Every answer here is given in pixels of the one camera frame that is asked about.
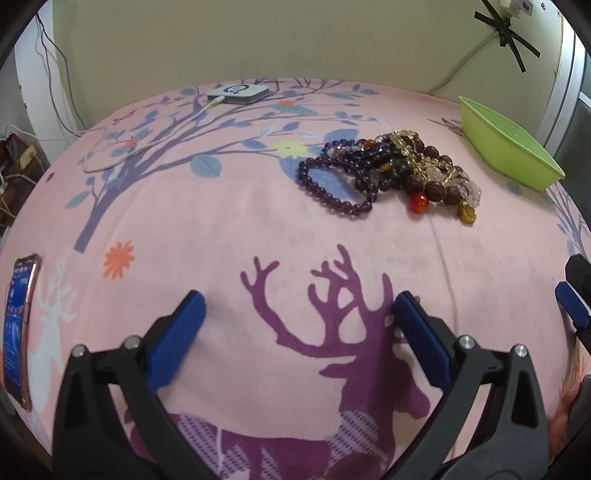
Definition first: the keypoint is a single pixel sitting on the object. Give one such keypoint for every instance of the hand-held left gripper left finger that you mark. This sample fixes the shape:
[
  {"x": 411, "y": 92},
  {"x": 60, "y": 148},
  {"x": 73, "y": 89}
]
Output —
[{"x": 180, "y": 337}]

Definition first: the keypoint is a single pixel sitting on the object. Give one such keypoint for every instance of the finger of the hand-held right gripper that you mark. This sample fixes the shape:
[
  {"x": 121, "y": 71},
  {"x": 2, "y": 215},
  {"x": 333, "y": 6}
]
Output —
[
  {"x": 579, "y": 270},
  {"x": 572, "y": 304}
]

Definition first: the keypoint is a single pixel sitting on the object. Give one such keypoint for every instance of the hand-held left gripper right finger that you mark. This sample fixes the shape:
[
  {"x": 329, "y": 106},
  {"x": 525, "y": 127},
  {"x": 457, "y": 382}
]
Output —
[{"x": 422, "y": 341}]

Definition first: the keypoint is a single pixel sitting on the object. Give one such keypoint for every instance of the green plastic tray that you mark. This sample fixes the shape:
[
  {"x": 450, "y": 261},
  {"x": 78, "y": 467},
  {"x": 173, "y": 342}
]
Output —
[{"x": 508, "y": 143}]

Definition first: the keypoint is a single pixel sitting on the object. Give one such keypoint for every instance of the pile of mixed beaded jewelry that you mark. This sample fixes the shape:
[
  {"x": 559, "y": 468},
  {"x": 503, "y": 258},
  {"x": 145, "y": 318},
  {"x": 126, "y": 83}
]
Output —
[{"x": 429, "y": 175}]

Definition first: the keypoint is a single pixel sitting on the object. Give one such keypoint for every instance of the pink printed blanket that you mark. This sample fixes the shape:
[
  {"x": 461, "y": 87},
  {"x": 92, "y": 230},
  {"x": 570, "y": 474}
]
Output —
[{"x": 231, "y": 207}]

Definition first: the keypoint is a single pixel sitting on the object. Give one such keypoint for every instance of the smartphone with gold case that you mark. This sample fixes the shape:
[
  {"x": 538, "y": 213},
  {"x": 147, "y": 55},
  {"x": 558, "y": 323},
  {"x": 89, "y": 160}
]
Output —
[{"x": 16, "y": 323}]

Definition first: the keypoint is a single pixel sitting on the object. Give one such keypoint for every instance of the black tape cross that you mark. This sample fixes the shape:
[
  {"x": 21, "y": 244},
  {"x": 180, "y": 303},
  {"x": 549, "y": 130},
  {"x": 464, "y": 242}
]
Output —
[{"x": 505, "y": 32}]

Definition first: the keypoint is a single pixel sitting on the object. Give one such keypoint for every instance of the white charger device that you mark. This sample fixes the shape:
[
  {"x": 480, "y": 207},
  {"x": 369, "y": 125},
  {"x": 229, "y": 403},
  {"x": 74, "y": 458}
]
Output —
[{"x": 238, "y": 93}]

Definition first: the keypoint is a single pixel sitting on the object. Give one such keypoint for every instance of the window with white frame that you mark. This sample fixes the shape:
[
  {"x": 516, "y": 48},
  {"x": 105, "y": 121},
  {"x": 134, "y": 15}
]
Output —
[{"x": 565, "y": 92}]

